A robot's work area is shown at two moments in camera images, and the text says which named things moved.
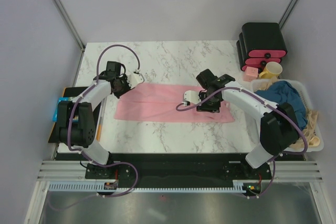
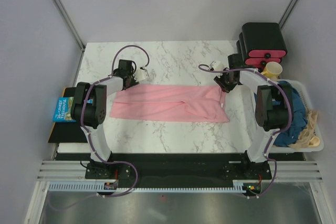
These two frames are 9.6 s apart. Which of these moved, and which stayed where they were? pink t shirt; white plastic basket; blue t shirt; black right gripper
Moved: black right gripper
Stayed: pink t shirt; blue t shirt; white plastic basket
